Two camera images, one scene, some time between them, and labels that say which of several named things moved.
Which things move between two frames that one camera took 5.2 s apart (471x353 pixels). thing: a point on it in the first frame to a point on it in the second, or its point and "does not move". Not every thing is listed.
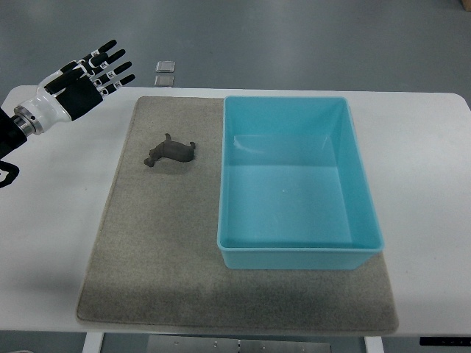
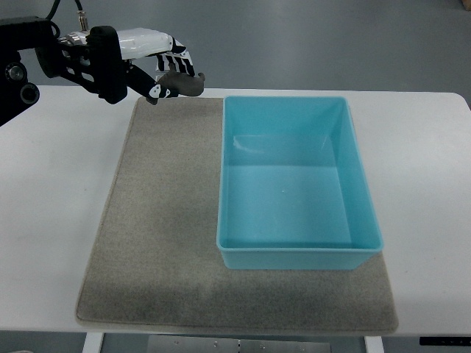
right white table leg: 374,344 does not move
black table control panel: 445,341 does not move
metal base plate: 171,344 does not move
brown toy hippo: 172,149 to 186,84
